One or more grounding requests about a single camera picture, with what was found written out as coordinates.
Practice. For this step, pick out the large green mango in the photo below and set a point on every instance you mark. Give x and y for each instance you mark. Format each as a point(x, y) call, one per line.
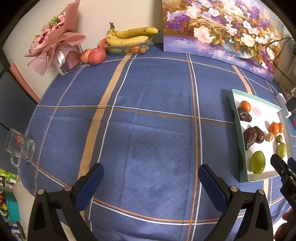
point(282, 150)

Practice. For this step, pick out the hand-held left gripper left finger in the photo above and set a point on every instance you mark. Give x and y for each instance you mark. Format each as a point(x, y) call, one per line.
point(98, 172)

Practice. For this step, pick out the glass mug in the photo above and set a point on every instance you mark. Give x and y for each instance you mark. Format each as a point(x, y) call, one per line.
point(20, 144)

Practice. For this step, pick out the red apple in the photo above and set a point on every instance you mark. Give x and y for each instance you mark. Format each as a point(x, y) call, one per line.
point(97, 56)

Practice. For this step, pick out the flower painting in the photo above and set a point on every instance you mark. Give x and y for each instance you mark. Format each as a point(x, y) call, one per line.
point(219, 27)

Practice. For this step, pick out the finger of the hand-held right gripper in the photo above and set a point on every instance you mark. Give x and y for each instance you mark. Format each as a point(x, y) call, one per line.
point(293, 165)
point(279, 165)

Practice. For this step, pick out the orange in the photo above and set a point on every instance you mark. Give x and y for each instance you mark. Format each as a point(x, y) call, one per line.
point(245, 106)
point(274, 128)
point(280, 127)

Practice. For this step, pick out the small brown kiwi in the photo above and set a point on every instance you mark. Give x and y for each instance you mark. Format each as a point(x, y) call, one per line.
point(279, 138)

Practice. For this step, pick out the black charger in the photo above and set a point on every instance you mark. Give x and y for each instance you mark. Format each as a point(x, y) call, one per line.
point(291, 104)

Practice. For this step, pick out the dark brown date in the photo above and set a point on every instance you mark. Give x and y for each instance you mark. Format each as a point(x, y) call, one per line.
point(259, 134)
point(249, 138)
point(244, 115)

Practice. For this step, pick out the white tray with teal rim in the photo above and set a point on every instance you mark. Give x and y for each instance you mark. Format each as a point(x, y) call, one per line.
point(261, 109)

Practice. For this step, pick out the blue plaid tablecloth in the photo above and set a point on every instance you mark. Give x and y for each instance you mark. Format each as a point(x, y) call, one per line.
point(150, 115)

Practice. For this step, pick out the teal toy box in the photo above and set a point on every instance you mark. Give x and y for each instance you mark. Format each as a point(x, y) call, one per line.
point(294, 123)

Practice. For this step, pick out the teal cardboard box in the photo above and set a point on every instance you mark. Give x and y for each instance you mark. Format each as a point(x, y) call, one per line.
point(11, 206)

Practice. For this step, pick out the peach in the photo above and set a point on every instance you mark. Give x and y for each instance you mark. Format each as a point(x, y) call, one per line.
point(101, 43)
point(84, 56)

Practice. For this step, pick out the banana bunch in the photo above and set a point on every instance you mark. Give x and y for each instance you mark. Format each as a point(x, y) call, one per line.
point(129, 39)

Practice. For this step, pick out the green printed packaging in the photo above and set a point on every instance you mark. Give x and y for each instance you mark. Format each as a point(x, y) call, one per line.
point(7, 176)

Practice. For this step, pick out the pink flower bouquet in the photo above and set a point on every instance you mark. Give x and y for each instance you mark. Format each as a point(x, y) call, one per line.
point(53, 44)

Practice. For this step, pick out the green jujube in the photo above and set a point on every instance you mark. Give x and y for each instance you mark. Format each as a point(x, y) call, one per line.
point(257, 162)

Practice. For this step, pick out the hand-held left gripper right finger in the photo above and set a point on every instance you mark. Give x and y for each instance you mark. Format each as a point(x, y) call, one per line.
point(204, 173)

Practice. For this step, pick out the white power strip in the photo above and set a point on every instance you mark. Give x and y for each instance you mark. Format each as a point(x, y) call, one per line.
point(281, 97)

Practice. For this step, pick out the person's right hand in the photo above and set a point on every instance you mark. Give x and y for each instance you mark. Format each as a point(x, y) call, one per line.
point(289, 216)

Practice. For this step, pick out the clear plastic produce container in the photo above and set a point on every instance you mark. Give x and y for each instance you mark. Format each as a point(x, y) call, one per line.
point(120, 49)

